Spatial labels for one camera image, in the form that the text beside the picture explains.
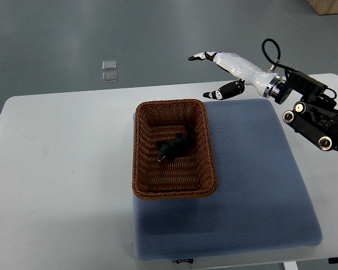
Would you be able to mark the dark toy crocodile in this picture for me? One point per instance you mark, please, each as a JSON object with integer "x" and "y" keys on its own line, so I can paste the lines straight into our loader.
{"x": 178, "y": 145}

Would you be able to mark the upper floor socket plate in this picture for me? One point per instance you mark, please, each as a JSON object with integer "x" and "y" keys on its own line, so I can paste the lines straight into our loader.
{"x": 109, "y": 65}

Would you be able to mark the white table leg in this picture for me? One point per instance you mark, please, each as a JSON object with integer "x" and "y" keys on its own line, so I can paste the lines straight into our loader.
{"x": 292, "y": 265}

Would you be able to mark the wooden box corner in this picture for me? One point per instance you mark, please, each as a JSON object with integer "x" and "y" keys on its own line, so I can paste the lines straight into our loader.
{"x": 324, "y": 7}

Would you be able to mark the blue grey foam mat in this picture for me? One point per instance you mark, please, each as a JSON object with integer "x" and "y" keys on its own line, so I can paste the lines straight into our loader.
{"x": 261, "y": 201}

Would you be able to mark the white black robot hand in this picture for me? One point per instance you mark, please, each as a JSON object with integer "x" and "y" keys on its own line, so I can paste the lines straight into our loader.
{"x": 247, "y": 74}

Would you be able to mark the brown wicker basket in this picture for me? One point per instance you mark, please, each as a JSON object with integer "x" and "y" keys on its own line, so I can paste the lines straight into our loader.
{"x": 191, "y": 175}

